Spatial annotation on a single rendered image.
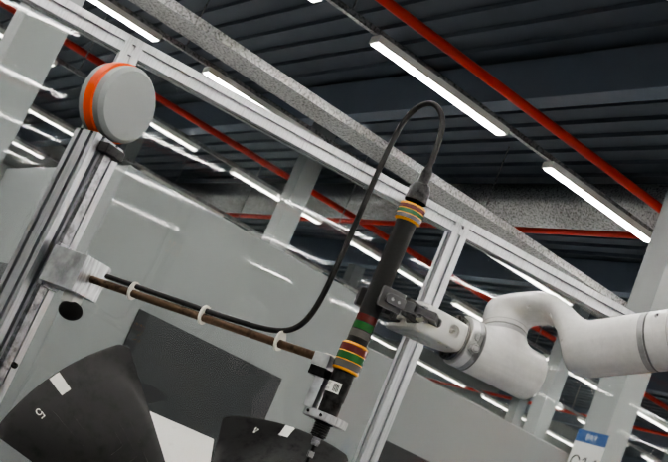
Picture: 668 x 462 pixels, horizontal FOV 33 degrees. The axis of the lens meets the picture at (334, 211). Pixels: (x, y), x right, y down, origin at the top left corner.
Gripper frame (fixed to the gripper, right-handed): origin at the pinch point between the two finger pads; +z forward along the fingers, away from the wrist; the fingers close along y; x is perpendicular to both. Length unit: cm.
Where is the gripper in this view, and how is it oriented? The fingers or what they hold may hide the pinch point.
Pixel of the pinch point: (375, 297)
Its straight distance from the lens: 177.5
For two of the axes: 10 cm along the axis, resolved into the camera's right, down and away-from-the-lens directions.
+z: -8.4, -4.4, -3.2
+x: 3.8, -8.9, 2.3
